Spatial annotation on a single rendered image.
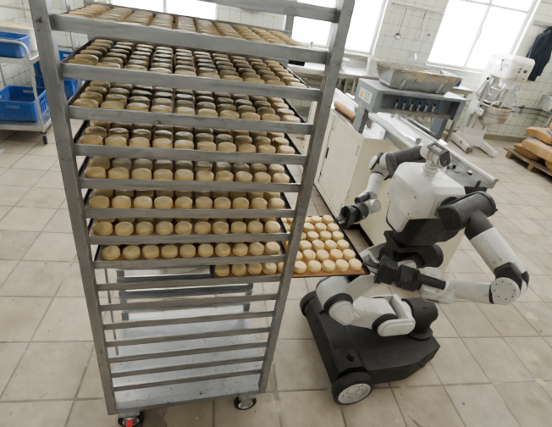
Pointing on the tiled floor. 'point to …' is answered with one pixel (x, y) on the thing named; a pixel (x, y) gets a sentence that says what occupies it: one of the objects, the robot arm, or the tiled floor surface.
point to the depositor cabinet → (345, 159)
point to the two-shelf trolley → (32, 86)
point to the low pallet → (533, 165)
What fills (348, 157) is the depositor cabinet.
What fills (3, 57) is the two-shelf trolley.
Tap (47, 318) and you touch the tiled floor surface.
